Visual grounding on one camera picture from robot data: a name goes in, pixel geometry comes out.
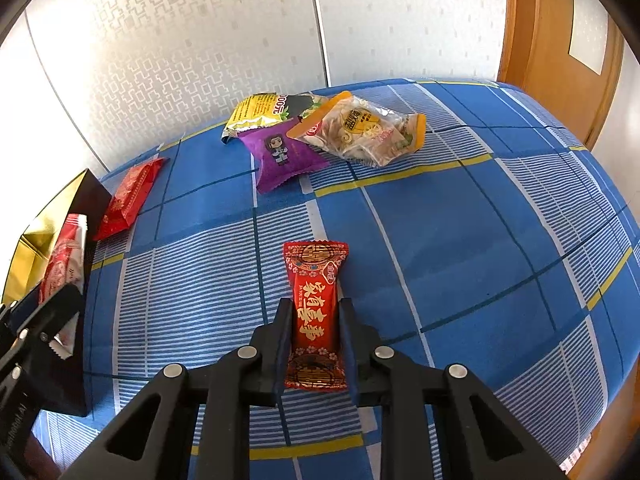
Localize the black tin box gold interior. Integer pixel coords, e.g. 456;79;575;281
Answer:
0;168;113;417

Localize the small red candy packet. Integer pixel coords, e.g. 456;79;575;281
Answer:
282;241;350;392

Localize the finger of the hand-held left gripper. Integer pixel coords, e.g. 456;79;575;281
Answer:
0;301;23;331
0;285;85;406

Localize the orange clear snack packet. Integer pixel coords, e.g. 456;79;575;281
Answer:
290;91;427;168

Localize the purple snack packet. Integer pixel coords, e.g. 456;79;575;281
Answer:
239;130;331;195

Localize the frosted door glass pane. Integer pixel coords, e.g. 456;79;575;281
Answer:
567;0;623;75

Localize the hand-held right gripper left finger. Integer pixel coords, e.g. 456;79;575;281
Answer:
60;297;293;480

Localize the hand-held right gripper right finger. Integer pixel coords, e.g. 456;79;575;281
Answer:
337;297;568;480

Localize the large red snack packet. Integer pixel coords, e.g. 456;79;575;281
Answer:
93;157;168;242

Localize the red white snack packet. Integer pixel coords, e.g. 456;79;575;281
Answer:
37;213;90;361

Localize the wooden door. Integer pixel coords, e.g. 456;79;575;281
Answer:
496;0;626;153

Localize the yellow snack packet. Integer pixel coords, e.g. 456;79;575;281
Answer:
221;91;321;145

